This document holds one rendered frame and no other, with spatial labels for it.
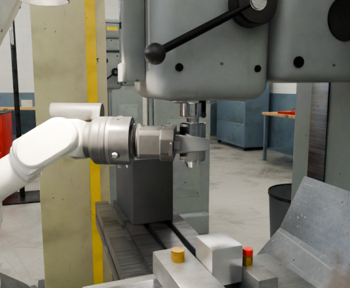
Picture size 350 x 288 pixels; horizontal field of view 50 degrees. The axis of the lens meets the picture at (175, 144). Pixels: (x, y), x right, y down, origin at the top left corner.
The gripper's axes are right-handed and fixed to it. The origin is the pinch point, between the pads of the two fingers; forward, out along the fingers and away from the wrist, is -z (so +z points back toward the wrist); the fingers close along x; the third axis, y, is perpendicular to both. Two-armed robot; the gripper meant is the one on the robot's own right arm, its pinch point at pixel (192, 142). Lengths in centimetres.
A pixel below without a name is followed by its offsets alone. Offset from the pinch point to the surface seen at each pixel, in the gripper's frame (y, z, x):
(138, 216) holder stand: 26.4, 14.9, 33.3
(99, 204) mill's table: 29, 30, 51
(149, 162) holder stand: 11.1, 12.0, 34.7
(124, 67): -13.0, 11.1, -6.4
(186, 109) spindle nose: -6.0, 1.1, -2.1
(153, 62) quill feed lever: -13.2, 5.3, -16.3
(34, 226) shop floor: 125, 153, 273
